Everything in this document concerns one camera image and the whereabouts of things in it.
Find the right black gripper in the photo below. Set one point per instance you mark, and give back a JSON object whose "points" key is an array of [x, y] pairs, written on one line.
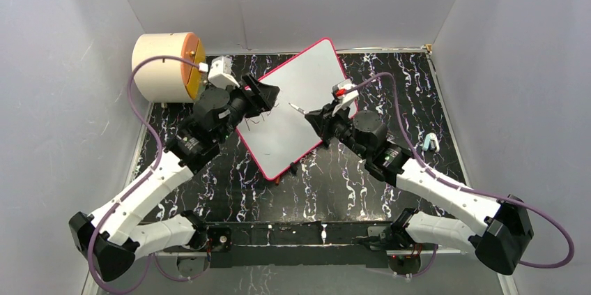
{"points": [[316, 118]]}

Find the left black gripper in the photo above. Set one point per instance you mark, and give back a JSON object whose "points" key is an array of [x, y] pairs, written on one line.
{"points": [[259, 97]]}

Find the white whiteboard marker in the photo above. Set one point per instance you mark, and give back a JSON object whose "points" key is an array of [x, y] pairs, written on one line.
{"points": [[298, 109]]}

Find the pink framed whiteboard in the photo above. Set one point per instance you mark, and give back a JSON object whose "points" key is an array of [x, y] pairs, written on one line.
{"points": [[277, 138]]}

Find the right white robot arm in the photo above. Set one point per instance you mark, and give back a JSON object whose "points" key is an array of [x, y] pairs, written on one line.
{"points": [[438, 186]]}

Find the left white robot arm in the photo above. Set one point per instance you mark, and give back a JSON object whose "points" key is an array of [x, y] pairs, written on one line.
{"points": [[152, 186]]}

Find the black whiteboard stand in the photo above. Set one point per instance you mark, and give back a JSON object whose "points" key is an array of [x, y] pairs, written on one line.
{"points": [[293, 168]]}

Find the cream cylindrical drawer box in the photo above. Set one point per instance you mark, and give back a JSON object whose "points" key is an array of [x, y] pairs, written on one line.
{"points": [[168, 80]]}

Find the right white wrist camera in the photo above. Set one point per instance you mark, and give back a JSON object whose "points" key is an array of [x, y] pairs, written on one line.
{"points": [[344, 94]]}

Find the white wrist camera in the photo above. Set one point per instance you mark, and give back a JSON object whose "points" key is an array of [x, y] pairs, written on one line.
{"points": [[218, 73], [344, 94]]}

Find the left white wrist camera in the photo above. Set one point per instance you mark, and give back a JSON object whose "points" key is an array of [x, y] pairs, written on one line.
{"points": [[218, 73]]}

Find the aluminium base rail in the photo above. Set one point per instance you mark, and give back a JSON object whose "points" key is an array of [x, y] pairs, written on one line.
{"points": [[397, 245]]}

